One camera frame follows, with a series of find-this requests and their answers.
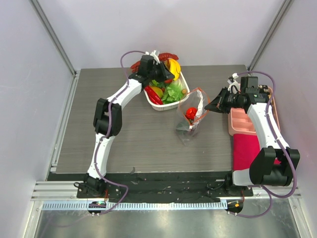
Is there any green lettuce toy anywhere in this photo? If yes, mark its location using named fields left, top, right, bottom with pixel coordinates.
left=161, top=80, right=184, bottom=104

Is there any red chili pepper toy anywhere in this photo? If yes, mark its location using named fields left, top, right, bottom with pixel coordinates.
left=144, top=86, right=163, bottom=105

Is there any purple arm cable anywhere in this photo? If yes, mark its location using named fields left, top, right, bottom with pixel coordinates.
left=94, top=51, right=152, bottom=189
left=232, top=71, right=298, bottom=218

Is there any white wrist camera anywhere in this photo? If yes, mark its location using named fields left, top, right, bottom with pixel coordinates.
left=227, top=73, right=240, bottom=94
left=145, top=50, right=160, bottom=63

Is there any orange yellow mango toy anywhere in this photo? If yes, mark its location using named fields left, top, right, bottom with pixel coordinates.
left=151, top=86, right=163, bottom=98

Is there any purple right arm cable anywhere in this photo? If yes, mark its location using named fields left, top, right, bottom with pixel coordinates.
left=232, top=71, right=298, bottom=218

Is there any red tomato toy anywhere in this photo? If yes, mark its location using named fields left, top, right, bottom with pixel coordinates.
left=185, top=107, right=198, bottom=120

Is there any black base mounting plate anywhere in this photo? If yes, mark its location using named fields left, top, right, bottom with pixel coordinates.
left=48, top=171, right=253, bottom=203

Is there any red lobster toy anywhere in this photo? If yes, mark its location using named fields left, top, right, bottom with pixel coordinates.
left=130, top=53, right=179, bottom=72

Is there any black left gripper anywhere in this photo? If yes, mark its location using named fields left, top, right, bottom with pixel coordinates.
left=148, top=61, right=175, bottom=83

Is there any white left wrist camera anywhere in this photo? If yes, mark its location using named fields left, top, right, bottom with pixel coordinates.
left=145, top=50, right=160, bottom=63

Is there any pink plastic organizer tray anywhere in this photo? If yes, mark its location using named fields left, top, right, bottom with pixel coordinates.
left=228, top=85, right=280, bottom=136

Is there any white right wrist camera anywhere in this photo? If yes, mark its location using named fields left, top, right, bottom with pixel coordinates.
left=227, top=73, right=240, bottom=94

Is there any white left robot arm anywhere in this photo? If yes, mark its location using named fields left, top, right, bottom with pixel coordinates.
left=83, top=51, right=174, bottom=198

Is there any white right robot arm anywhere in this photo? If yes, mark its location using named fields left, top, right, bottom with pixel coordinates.
left=205, top=73, right=300, bottom=196

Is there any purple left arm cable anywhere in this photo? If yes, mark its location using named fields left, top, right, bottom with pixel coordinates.
left=94, top=51, right=152, bottom=189

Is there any aluminium frame rail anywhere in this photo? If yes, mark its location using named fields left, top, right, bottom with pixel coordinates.
left=29, top=0, right=77, bottom=77

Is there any white plastic fruit basket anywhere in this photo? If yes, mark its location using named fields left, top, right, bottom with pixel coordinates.
left=144, top=72, right=190, bottom=111

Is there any red folded cloth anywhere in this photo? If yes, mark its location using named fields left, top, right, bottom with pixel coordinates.
left=232, top=132, right=283, bottom=174

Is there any white slotted cable duct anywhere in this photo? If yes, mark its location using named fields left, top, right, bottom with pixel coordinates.
left=42, top=200, right=227, bottom=211

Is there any yellow banana bunch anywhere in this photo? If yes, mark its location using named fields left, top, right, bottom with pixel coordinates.
left=166, top=58, right=181, bottom=81

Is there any clear zip bag orange zipper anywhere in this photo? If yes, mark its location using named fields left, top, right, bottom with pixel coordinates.
left=175, top=87, right=210, bottom=146

